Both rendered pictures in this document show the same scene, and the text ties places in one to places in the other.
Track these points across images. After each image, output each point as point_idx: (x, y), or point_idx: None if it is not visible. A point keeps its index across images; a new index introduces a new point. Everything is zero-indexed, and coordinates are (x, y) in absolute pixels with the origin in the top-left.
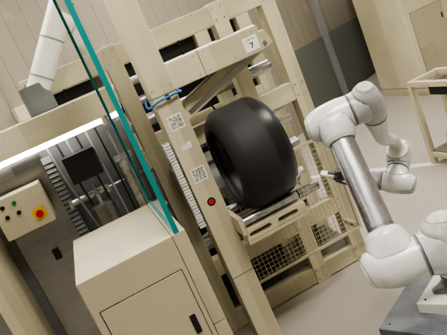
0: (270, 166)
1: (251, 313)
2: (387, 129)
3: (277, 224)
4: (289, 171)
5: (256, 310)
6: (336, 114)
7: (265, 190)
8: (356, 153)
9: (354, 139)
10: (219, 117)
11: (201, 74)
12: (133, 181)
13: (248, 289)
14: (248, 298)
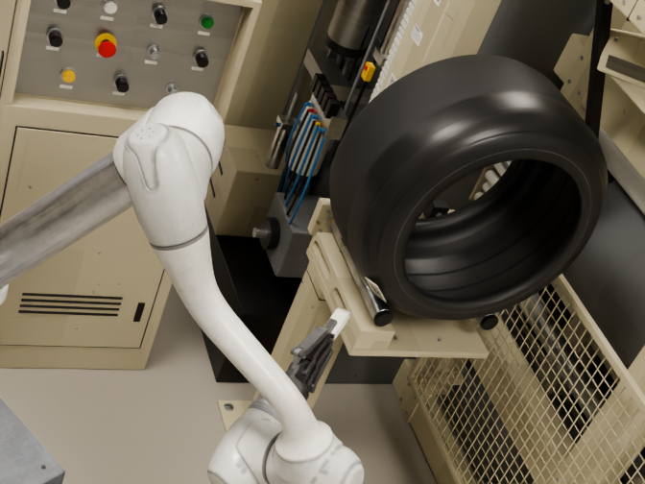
0: (343, 189)
1: (282, 332)
2: (178, 285)
3: (330, 289)
4: (351, 244)
5: (285, 340)
6: (145, 120)
7: (333, 214)
8: (82, 182)
9: (112, 181)
10: (451, 58)
11: (623, 3)
12: (401, 4)
13: (300, 306)
14: (293, 314)
